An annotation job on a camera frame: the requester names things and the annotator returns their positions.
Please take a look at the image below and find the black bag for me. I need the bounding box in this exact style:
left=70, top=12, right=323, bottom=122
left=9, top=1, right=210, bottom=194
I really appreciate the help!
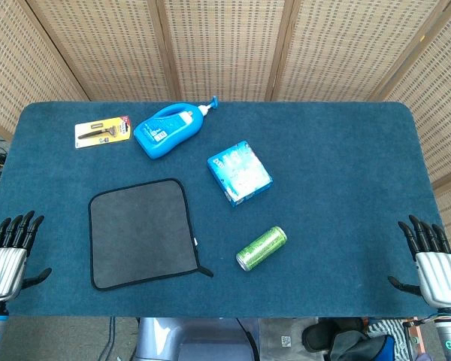
left=301, top=317, right=373, bottom=361

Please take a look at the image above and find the green drink can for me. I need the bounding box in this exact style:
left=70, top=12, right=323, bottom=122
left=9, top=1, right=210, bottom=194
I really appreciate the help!
left=235, top=226, right=288, bottom=272

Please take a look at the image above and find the thin black cable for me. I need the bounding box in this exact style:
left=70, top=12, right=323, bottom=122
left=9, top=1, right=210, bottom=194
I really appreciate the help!
left=235, top=317, right=262, bottom=361

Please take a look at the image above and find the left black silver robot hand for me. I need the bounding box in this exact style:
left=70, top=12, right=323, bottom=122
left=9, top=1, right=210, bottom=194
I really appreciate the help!
left=0, top=210, right=53, bottom=304

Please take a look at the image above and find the grey floor cable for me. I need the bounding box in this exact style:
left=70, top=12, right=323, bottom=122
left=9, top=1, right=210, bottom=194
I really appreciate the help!
left=96, top=317, right=117, bottom=361

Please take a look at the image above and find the yellow razor blister pack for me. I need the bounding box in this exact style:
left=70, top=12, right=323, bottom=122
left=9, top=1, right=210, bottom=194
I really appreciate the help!
left=74, top=114, right=133, bottom=150

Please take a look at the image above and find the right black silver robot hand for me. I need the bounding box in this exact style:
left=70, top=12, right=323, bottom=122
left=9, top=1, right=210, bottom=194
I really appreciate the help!
left=387, top=214, right=451, bottom=315

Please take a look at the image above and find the blue pump bottle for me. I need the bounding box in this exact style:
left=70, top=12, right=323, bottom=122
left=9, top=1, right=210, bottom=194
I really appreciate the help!
left=133, top=96, right=220, bottom=160

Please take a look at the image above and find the blue carpet table cover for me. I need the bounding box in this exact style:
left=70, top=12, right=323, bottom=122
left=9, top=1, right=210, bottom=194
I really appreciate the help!
left=0, top=100, right=443, bottom=319

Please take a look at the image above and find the blue cookie box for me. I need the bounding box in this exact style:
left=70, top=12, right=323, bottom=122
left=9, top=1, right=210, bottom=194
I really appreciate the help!
left=207, top=140, right=274, bottom=208

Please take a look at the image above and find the green and grey microfibre cloth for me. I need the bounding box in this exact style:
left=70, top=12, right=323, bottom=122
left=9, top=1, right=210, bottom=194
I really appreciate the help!
left=88, top=177, right=214, bottom=291

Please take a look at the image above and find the grey plate with QR code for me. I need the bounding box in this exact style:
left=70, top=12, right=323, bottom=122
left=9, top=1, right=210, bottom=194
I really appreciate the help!
left=258, top=318, right=319, bottom=361

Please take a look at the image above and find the woven wooden folding screen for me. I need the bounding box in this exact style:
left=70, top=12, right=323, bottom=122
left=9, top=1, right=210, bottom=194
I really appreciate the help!
left=0, top=0, right=451, bottom=274

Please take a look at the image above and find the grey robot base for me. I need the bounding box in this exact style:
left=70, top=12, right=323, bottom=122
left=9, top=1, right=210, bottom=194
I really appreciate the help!
left=134, top=317, right=261, bottom=361

